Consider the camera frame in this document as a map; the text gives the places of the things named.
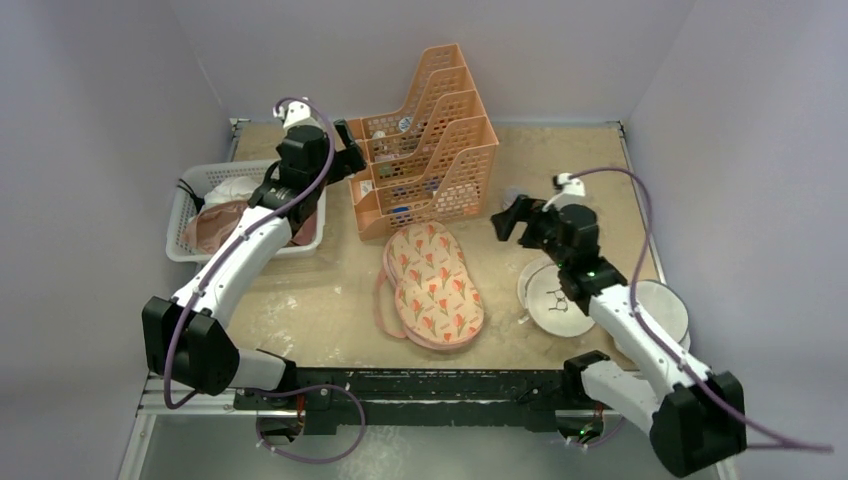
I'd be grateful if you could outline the satin pink lace bra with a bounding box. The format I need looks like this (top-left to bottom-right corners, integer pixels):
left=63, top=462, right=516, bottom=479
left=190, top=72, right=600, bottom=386
left=180, top=199, right=319, bottom=254

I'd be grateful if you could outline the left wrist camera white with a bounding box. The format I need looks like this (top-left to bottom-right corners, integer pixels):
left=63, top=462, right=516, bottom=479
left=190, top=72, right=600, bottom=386
left=272, top=97, right=320, bottom=131

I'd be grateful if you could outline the white plastic basket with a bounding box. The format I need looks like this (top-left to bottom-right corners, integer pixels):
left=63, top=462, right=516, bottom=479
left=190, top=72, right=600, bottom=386
left=164, top=158, right=327, bottom=265

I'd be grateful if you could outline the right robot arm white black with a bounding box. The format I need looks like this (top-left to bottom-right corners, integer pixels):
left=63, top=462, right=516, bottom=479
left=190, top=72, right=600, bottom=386
left=490, top=195, right=748, bottom=478

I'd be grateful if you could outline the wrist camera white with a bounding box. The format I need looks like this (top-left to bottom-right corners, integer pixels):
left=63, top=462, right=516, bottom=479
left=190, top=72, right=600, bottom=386
left=542, top=172, right=586, bottom=212
left=272, top=97, right=320, bottom=131

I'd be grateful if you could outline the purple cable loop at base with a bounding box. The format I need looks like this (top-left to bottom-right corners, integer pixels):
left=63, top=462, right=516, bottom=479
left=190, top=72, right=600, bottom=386
left=254, top=384, right=367, bottom=466

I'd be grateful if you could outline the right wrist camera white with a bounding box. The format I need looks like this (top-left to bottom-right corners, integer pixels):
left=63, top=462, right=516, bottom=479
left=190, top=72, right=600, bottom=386
left=542, top=172, right=586, bottom=212

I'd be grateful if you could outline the white round bag near edge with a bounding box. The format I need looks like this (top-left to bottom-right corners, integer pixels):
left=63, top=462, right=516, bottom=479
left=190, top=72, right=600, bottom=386
left=635, top=279, right=691, bottom=351

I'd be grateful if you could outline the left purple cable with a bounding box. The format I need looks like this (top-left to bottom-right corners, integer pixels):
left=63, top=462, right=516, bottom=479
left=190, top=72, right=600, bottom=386
left=162, top=97, right=337, bottom=412

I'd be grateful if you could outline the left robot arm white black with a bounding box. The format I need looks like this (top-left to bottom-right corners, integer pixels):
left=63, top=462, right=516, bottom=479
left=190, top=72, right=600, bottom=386
left=141, top=119, right=366, bottom=409

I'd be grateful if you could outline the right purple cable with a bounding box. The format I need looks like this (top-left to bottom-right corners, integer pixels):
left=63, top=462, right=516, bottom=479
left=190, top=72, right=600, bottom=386
left=566, top=166, right=835, bottom=455

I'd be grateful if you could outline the white round mesh laundry bag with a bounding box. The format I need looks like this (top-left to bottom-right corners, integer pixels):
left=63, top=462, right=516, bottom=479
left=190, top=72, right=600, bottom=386
left=516, top=257, right=595, bottom=338

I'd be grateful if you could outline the floral mesh laundry bag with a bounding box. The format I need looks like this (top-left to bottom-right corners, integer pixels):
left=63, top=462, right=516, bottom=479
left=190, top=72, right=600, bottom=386
left=373, top=222, right=485, bottom=351

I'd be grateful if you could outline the orange file organizer rack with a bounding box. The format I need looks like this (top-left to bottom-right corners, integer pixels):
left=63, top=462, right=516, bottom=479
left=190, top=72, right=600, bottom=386
left=347, top=44, right=499, bottom=241

